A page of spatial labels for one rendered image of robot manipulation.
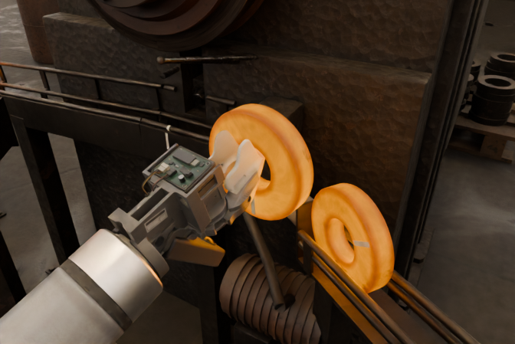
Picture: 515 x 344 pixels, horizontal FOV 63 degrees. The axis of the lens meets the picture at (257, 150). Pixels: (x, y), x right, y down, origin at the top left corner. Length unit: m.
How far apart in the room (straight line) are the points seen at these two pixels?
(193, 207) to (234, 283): 0.40
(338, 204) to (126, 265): 0.31
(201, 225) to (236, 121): 0.15
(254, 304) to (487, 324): 0.94
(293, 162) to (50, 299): 0.28
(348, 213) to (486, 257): 1.25
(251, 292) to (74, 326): 0.45
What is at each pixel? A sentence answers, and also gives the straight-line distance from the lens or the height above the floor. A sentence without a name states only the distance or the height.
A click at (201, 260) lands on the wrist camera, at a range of 0.53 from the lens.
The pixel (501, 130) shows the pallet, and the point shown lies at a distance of 2.43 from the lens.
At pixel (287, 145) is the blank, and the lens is 0.49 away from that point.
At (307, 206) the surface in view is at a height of 0.71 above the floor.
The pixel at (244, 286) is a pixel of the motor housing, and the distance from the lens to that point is 0.81.
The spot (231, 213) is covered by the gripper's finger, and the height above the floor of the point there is 0.82.
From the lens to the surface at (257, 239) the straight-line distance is 0.80.
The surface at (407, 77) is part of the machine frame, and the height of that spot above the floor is 0.87.
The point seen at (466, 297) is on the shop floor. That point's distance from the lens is 1.63.
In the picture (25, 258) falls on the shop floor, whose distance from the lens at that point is 1.81.
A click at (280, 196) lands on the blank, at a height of 0.81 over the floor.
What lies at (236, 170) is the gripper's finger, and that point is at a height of 0.86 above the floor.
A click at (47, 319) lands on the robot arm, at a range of 0.42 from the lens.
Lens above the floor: 1.13
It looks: 31 degrees down
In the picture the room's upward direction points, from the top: straight up
